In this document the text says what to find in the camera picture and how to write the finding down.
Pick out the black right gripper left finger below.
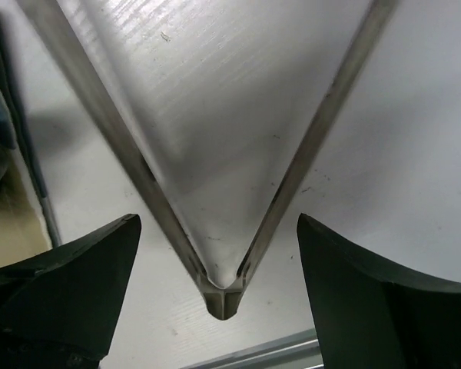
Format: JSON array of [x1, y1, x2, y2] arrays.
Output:
[[0, 214, 141, 368]]

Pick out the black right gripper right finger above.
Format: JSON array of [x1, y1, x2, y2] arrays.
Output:
[[297, 214, 461, 368]]

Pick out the aluminium table frame rail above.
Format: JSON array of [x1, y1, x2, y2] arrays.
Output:
[[187, 329, 324, 368]]

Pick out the blue beige checked placemat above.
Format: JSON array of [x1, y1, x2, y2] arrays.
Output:
[[0, 16, 60, 268]]

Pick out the metal bread tongs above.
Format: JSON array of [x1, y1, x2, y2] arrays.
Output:
[[18, 1, 398, 321]]

